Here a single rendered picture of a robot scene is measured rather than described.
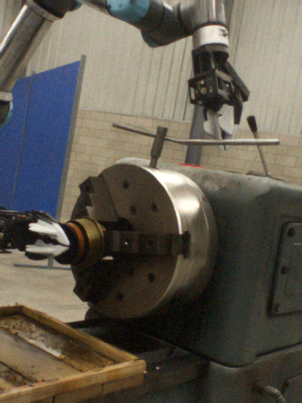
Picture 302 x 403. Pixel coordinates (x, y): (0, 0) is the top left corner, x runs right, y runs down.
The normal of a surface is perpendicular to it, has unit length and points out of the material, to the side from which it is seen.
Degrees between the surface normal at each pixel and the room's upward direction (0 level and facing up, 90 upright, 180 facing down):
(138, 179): 90
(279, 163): 90
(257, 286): 90
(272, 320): 90
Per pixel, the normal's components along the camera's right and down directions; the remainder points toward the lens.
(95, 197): 0.68, -0.50
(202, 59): 0.76, -0.17
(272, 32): -0.40, -0.02
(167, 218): -0.65, -0.07
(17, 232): 0.74, 0.16
